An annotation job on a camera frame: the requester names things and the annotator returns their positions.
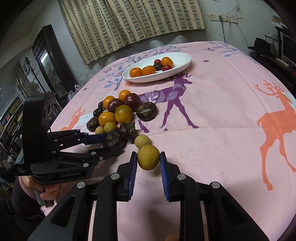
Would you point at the red cherry tomato on plate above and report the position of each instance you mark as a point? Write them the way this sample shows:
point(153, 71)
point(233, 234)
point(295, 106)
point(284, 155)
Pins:
point(166, 67)

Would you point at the beige checked curtain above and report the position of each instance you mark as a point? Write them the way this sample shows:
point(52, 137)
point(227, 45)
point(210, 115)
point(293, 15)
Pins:
point(99, 28)

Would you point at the black monitor on shelf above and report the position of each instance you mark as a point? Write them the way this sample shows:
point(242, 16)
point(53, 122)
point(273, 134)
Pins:
point(287, 48)

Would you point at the yellow longan in pile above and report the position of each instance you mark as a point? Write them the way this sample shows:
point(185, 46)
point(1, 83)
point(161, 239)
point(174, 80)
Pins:
point(99, 130)
point(110, 127)

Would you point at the white plastic bag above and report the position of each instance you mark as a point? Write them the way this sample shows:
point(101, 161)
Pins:
point(71, 93)

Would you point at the wall power strip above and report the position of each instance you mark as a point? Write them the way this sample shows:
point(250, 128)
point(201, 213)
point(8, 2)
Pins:
point(222, 18)

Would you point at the dark framed mirror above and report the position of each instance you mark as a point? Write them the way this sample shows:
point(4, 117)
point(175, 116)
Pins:
point(52, 63)

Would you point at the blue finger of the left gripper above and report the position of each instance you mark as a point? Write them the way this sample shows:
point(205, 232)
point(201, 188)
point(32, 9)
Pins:
point(92, 138)

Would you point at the small dark cherry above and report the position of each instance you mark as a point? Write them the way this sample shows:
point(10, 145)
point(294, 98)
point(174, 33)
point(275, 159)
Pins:
point(101, 106)

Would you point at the dark water chestnut on plate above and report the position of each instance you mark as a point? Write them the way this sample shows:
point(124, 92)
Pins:
point(158, 67)

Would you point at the right hand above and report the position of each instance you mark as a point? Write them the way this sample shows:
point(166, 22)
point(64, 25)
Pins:
point(172, 238)

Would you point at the large orange fruit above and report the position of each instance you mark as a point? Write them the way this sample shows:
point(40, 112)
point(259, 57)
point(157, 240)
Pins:
point(167, 61)

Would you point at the dark chestnut in pile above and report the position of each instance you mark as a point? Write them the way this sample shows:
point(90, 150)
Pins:
point(92, 124)

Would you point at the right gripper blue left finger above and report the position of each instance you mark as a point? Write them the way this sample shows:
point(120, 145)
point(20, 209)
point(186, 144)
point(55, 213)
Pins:
point(117, 187)

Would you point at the white oval plate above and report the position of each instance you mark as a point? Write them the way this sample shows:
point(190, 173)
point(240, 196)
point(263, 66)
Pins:
point(181, 62)

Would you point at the dark chestnut beside longans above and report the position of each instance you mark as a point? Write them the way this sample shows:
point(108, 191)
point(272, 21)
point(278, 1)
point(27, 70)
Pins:
point(129, 131)

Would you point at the mandarin orange on plate right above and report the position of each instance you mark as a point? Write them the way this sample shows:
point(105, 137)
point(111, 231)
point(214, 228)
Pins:
point(148, 70)

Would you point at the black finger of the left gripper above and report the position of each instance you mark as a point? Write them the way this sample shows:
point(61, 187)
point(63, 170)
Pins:
point(92, 156)

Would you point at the dark purple plum left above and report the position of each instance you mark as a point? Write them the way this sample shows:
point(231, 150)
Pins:
point(114, 104)

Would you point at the mandarin orange on plate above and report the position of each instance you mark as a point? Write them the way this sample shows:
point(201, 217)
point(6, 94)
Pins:
point(148, 70)
point(135, 72)

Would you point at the yellow orange fruit right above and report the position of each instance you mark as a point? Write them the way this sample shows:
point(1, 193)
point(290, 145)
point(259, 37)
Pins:
point(123, 114)

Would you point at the yellow green longan behind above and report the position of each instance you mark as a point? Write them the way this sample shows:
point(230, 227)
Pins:
point(142, 140)

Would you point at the dark purple plum right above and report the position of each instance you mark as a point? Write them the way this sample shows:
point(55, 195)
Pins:
point(133, 101)

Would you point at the small orange fruit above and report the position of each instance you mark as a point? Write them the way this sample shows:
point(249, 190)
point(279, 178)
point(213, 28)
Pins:
point(107, 100)
point(123, 94)

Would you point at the yellow green longan front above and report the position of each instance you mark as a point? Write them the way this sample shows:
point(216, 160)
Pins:
point(148, 157)

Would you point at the pink deer print tablecloth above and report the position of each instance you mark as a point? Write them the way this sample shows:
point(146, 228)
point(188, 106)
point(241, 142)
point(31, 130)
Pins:
point(225, 118)

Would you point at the yellow longan in pile right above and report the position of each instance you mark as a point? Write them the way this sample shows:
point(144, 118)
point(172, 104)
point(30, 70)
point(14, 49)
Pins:
point(110, 127)

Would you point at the dark purple plum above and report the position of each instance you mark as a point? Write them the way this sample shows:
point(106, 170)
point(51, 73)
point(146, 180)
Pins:
point(114, 104)
point(133, 101)

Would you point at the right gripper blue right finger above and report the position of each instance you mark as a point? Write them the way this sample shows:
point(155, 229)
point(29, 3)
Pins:
point(181, 188)

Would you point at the yellow orange fruit left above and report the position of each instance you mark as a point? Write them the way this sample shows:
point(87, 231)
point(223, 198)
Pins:
point(106, 117)

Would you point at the yellow orange fruit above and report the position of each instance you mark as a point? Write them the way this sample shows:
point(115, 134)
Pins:
point(123, 114)
point(106, 117)

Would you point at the yellow green longan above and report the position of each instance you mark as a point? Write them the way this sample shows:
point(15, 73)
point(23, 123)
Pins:
point(142, 140)
point(148, 157)

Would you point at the yellow longan in pile left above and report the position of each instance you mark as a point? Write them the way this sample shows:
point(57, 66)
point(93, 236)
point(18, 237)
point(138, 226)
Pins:
point(99, 130)

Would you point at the dark spiky chestnut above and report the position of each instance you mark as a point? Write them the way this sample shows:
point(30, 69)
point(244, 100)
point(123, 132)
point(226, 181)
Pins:
point(116, 142)

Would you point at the left hand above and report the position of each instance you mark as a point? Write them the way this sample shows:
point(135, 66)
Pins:
point(30, 186)

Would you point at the mandarin orange on plate left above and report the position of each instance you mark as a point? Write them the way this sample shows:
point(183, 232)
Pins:
point(135, 72)

